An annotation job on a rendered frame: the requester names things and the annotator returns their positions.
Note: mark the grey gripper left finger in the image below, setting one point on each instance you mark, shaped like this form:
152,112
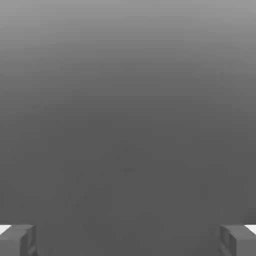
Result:
16,240

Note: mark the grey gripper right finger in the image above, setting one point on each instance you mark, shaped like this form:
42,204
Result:
240,240

